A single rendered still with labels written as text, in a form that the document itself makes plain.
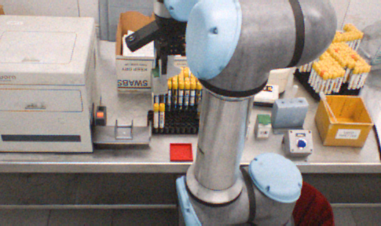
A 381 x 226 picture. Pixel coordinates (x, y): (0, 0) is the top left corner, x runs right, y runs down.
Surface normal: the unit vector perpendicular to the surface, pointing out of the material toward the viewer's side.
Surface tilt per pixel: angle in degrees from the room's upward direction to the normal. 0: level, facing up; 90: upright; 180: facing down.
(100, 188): 0
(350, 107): 90
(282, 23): 49
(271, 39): 68
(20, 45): 0
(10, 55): 0
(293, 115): 90
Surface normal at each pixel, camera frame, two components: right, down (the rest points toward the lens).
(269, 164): 0.19, -0.72
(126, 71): 0.03, 0.65
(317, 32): 0.48, 0.28
